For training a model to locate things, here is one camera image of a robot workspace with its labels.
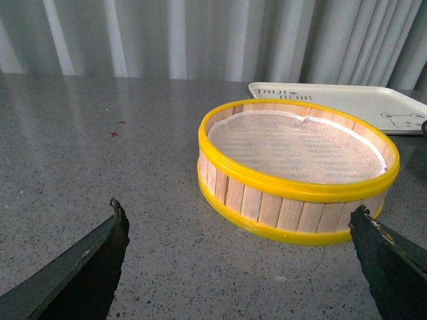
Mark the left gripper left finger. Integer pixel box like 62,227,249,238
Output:
1,199,129,319

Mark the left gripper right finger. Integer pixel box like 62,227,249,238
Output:
349,205,426,319

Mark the beige black-rimmed plate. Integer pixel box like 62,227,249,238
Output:
421,121,427,137

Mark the white bear-print serving tray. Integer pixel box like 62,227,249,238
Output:
248,82,426,135

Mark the yellow-rimmed bamboo steamer basket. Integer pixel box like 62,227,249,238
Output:
197,99,400,245

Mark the white steamer cloth liner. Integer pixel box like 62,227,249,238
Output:
207,111,387,184

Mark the grey pleated curtain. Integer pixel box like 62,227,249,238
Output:
1,1,426,90

